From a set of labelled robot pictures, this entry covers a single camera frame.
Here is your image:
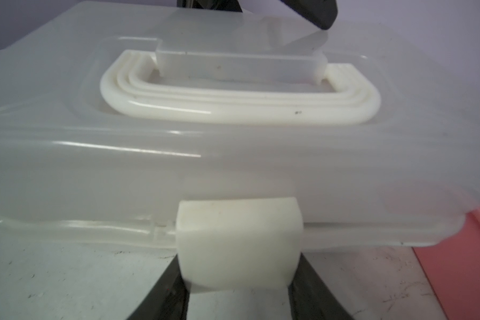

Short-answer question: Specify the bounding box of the white toolbox clear lid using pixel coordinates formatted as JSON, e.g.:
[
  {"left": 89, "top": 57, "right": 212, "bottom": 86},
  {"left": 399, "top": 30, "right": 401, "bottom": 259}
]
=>
[{"left": 0, "top": 1, "right": 480, "bottom": 291}]

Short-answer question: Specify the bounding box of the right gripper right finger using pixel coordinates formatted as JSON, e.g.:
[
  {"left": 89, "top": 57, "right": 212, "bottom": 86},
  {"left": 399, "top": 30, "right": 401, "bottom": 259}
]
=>
[{"left": 288, "top": 254, "right": 353, "bottom": 320}]

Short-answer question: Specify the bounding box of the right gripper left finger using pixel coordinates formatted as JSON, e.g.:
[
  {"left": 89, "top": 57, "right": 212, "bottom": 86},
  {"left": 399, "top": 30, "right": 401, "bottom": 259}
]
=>
[{"left": 127, "top": 255, "right": 190, "bottom": 320}]

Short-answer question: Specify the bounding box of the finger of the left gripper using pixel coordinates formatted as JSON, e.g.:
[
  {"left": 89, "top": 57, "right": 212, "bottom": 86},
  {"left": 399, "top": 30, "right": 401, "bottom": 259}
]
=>
[{"left": 176, "top": 0, "right": 338, "bottom": 30}]

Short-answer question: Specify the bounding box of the pink toolbox clear lid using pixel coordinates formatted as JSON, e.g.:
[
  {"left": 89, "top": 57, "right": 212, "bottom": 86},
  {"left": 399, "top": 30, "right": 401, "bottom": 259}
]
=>
[{"left": 413, "top": 208, "right": 480, "bottom": 319}]

